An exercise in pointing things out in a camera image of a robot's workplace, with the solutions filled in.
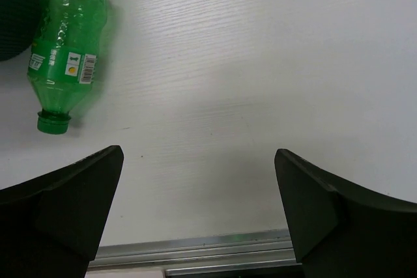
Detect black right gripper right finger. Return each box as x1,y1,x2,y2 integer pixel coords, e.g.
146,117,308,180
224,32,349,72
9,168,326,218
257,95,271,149
274,149,416,277

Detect dark teal plastic bin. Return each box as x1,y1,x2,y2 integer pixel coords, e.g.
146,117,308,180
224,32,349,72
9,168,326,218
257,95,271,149
1,0,40,61

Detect green plastic soda bottle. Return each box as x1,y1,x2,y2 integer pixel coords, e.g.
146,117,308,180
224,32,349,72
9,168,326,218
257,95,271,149
27,0,108,135

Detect aluminium table edge rail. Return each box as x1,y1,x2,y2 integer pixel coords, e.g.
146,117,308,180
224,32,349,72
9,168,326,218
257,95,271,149
87,230,304,277

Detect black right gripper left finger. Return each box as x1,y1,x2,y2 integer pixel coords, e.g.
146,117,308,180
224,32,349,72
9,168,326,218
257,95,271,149
1,145,124,277

